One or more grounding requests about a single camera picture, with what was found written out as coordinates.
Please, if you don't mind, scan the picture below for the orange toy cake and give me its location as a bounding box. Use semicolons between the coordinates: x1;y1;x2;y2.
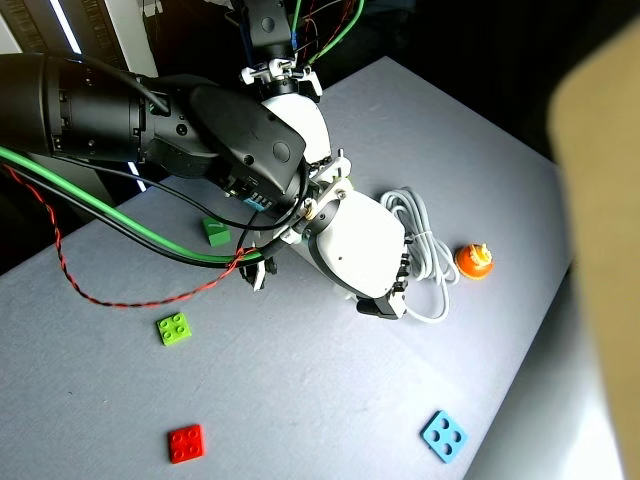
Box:
453;242;496;281

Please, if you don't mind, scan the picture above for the grey upright panel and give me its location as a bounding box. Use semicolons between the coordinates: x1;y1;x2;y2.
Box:
0;19;25;55

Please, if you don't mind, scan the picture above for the blurred beige panel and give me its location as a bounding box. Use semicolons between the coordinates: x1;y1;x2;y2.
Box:
547;19;640;480

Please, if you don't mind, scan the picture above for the lime green toy brick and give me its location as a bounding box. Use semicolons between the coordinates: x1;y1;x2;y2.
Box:
155;312;194;348

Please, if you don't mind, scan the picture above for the red toy brick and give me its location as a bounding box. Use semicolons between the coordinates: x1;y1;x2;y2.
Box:
166;423;207;466

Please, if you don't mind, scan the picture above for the white upright post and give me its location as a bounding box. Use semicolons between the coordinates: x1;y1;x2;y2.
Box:
102;0;162;80

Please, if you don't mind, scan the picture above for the green number cube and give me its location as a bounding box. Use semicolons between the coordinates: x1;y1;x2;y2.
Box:
201;217;232;248

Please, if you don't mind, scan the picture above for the blue four-hole block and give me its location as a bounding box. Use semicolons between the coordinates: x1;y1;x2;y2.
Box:
420;409;470;465

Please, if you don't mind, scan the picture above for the grey coiled power cord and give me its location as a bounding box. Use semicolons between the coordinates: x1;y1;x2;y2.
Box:
379;186;461;325

